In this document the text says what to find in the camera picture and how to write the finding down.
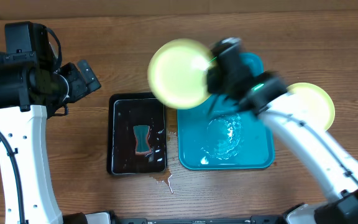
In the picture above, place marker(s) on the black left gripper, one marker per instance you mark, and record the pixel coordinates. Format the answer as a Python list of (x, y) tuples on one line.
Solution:
[(79, 90)]

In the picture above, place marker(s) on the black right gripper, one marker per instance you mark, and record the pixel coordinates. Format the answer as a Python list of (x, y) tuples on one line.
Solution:
[(209, 86)]

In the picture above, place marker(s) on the yellow plate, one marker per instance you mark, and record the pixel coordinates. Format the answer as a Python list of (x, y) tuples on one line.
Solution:
[(177, 73), (319, 103)]

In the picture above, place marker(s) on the orange green scrub sponge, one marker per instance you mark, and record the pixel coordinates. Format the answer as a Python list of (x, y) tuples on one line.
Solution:
[(142, 146)]

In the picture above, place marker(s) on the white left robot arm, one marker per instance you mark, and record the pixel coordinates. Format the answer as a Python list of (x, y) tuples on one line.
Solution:
[(29, 95)]

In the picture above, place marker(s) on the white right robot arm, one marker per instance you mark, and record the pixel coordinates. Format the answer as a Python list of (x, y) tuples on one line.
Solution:
[(266, 95)]

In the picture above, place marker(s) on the black water tray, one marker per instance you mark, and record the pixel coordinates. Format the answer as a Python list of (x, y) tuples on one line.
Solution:
[(127, 110)]

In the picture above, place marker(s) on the teal serving tray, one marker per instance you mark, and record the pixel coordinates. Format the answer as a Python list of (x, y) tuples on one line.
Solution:
[(212, 136)]

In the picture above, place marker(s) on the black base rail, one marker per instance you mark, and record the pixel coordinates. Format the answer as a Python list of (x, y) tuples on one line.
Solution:
[(255, 219)]

